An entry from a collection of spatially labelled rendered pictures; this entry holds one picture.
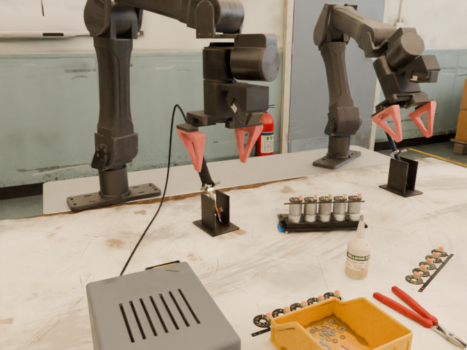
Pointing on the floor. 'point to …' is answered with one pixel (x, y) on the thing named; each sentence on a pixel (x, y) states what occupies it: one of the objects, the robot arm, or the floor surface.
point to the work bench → (242, 255)
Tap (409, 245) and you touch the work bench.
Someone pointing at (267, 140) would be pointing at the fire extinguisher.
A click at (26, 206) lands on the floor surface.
